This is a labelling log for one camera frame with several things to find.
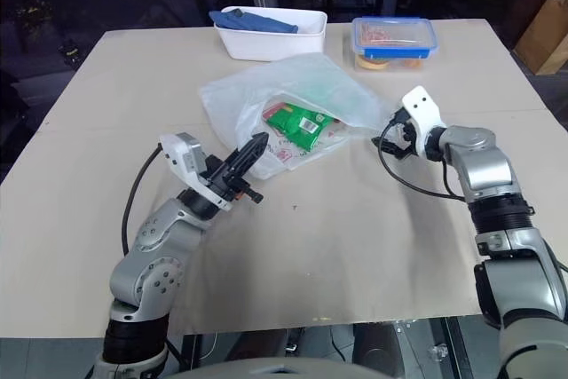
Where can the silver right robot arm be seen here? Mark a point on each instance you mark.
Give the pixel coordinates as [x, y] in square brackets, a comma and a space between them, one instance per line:
[501, 219]

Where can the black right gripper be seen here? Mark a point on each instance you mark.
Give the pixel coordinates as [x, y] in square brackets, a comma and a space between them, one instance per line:
[406, 128]

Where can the red and white packet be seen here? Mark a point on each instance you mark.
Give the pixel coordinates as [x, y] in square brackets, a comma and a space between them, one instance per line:
[276, 110]

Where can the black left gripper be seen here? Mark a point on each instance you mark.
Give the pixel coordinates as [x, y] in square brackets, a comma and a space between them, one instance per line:
[222, 179]

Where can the green snack packet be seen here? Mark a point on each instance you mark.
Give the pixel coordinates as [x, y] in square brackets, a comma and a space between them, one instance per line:
[299, 123]

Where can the blue folded cloth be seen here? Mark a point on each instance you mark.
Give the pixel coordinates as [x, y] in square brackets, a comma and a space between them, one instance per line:
[257, 24]

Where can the translucent white plastic bag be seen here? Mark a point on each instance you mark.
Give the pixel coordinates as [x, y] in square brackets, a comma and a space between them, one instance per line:
[319, 86]

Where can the yellow tape roll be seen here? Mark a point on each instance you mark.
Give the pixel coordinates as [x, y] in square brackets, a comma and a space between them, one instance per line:
[372, 64]

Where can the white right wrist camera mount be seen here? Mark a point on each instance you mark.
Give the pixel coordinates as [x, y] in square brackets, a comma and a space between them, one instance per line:
[421, 108]

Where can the white plastic storage bin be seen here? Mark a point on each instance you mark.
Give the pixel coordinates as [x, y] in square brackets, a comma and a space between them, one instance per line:
[275, 44]

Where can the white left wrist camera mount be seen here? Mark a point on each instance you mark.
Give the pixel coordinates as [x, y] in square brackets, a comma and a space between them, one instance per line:
[182, 155]

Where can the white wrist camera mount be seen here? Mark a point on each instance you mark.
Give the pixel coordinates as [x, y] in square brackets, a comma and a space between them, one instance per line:
[182, 155]
[421, 108]

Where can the brown cardboard box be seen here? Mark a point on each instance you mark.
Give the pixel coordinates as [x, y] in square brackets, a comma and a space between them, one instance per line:
[548, 37]

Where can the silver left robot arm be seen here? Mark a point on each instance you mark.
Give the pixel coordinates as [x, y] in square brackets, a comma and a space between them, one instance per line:
[151, 263]

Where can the clear container with blue lid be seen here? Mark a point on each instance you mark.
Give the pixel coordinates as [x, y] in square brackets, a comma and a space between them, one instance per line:
[390, 39]

